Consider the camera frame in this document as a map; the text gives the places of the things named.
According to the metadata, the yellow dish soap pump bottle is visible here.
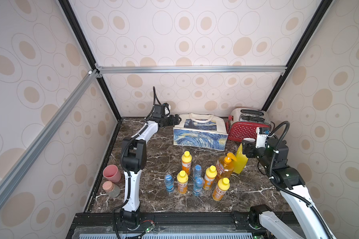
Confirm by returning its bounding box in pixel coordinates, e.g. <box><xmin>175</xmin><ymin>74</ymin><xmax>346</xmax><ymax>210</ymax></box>
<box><xmin>233</xmin><ymin>138</ymin><xmax>255</xmax><ymax>174</ymax></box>

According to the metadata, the orange dish soap pump bottle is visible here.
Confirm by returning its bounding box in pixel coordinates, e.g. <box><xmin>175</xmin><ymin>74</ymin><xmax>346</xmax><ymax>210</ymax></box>
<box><xmin>216</xmin><ymin>152</ymin><xmax>237</xmax><ymax>180</ymax></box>

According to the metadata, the cream starry night shopping bag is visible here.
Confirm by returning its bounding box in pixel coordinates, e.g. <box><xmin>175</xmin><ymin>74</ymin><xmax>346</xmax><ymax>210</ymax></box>
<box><xmin>173</xmin><ymin>113</ymin><xmax>228</xmax><ymax>151</ymax></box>

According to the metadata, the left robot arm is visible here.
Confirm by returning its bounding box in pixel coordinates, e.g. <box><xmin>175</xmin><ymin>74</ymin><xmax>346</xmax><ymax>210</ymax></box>
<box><xmin>113</xmin><ymin>87</ymin><xmax>181</xmax><ymax>227</ymax></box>

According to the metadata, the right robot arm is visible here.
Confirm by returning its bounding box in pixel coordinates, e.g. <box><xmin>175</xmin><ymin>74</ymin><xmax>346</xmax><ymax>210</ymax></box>
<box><xmin>242</xmin><ymin>121</ymin><xmax>335</xmax><ymax>239</ymax></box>

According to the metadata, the red white toaster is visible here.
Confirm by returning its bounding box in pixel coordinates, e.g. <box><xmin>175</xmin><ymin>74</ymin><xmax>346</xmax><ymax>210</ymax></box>
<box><xmin>226</xmin><ymin>108</ymin><xmax>272</xmax><ymax>142</ymax></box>

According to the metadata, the yellow cap juice bottle rear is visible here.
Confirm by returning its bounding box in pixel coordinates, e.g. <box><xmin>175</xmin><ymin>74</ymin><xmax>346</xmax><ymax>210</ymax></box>
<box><xmin>181</xmin><ymin>151</ymin><xmax>192</xmax><ymax>175</ymax></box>

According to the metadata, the yellow cap juice bottle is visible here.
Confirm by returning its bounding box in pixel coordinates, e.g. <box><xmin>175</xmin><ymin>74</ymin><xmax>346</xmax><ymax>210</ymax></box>
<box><xmin>177</xmin><ymin>170</ymin><xmax>188</xmax><ymax>194</ymax></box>
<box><xmin>203</xmin><ymin>165</ymin><xmax>217</xmax><ymax>190</ymax></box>
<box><xmin>212</xmin><ymin>177</ymin><xmax>230</xmax><ymax>201</ymax></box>
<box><xmin>181</xmin><ymin>151</ymin><xmax>192</xmax><ymax>175</ymax></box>

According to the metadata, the yellow cap juice bottle right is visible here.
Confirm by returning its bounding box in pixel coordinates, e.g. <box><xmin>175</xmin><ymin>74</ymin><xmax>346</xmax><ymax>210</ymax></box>
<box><xmin>212</xmin><ymin>177</ymin><xmax>230</xmax><ymax>201</ymax></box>

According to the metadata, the yellow cap juice bottle middle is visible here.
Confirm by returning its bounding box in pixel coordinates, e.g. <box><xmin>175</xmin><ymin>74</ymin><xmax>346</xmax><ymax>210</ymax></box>
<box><xmin>203</xmin><ymin>165</ymin><xmax>217</xmax><ymax>190</ymax></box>

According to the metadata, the blue cap water bottle rear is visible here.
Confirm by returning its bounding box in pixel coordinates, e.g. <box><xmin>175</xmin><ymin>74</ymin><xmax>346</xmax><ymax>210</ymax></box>
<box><xmin>193</xmin><ymin>164</ymin><xmax>202</xmax><ymax>179</ymax></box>

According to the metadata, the blue cap water bottle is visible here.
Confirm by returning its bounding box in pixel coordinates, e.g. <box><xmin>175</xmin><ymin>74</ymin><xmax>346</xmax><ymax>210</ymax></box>
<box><xmin>193</xmin><ymin>177</ymin><xmax>204</xmax><ymax>196</ymax></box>
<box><xmin>164</xmin><ymin>174</ymin><xmax>175</xmax><ymax>193</ymax></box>
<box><xmin>193</xmin><ymin>164</ymin><xmax>202</xmax><ymax>179</ymax></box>

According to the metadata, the yellow cap juice bottle left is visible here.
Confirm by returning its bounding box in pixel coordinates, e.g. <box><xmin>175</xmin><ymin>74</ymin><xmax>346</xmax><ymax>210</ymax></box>
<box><xmin>177</xmin><ymin>170</ymin><xmax>188</xmax><ymax>194</ymax></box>

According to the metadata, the blue cap water bottle left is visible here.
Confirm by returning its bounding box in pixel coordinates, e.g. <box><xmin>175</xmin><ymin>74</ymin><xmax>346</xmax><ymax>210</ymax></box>
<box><xmin>164</xmin><ymin>174</ymin><xmax>175</xmax><ymax>193</ymax></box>

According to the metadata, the blue cap water bottle front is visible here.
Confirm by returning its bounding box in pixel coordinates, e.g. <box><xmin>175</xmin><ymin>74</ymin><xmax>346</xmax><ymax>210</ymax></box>
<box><xmin>193</xmin><ymin>177</ymin><xmax>204</xmax><ymax>196</ymax></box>

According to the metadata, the pink plastic cup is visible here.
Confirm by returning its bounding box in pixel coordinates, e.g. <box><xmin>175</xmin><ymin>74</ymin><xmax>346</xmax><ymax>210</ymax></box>
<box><xmin>103</xmin><ymin>164</ymin><xmax>121</xmax><ymax>183</ymax></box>

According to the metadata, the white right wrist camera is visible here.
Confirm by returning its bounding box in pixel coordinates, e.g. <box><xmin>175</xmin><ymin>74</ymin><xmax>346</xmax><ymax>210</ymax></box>
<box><xmin>255</xmin><ymin>127</ymin><xmax>270</xmax><ymax>148</ymax></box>

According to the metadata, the silver horizontal frame bar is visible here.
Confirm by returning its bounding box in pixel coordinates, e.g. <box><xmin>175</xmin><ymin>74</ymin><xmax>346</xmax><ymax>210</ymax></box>
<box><xmin>98</xmin><ymin>65</ymin><xmax>287</xmax><ymax>74</ymax></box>

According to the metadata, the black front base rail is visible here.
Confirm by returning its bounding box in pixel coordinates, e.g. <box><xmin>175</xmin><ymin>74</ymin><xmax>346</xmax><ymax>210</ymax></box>
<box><xmin>66</xmin><ymin>211</ymin><xmax>324</xmax><ymax>239</ymax></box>

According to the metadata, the black left frame post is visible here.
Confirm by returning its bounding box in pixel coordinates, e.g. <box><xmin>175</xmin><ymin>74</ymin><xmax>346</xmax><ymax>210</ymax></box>
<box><xmin>58</xmin><ymin>0</ymin><xmax>122</xmax><ymax>121</ymax></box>

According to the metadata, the black frame post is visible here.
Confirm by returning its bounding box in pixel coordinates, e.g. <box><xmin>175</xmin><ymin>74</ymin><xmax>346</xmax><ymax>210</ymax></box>
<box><xmin>58</xmin><ymin>0</ymin><xmax>122</xmax><ymax>121</ymax></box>
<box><xmin>262</xmin><ymin>0</ymin><xmax>335</xmax><ymax>111</ymax></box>

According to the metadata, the black right frame post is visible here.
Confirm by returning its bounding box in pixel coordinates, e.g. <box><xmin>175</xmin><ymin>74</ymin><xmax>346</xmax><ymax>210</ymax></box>
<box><xmin>262</xmin><ymin>0</ymin><xmax>335</xmax><ymax>111</ymax></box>

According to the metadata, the silver diagonal frame bar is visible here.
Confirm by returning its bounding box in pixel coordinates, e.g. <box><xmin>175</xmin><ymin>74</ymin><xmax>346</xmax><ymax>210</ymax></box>
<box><xmin>0</xmin><ymin>69</ymin><xmax>99</xmax><ymax>209</ymax></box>

